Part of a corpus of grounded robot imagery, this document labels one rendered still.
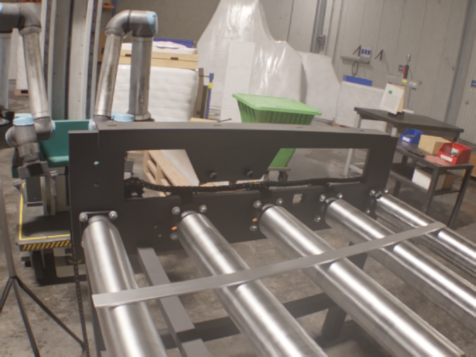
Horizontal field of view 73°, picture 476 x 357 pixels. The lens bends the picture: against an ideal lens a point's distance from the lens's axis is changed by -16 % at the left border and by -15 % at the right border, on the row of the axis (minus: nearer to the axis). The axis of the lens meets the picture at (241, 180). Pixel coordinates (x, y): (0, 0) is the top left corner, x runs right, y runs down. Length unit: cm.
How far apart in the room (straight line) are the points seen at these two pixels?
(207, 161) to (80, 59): 129
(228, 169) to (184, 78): 327
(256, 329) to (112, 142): 63
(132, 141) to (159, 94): 339
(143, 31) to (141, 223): 105
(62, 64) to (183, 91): 243
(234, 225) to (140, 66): 101
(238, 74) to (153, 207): 386
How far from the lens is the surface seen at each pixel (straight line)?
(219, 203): 126
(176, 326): 94
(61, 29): 225
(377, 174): 170
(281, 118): 380
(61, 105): 229
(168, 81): 444
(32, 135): 163
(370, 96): 796
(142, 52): 195
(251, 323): 81
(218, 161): 120
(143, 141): 109
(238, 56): 490
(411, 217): 156
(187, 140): 113
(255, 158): 126
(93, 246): 100
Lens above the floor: 143
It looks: 20 degrees down
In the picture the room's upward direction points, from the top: 8 degrees clockwise
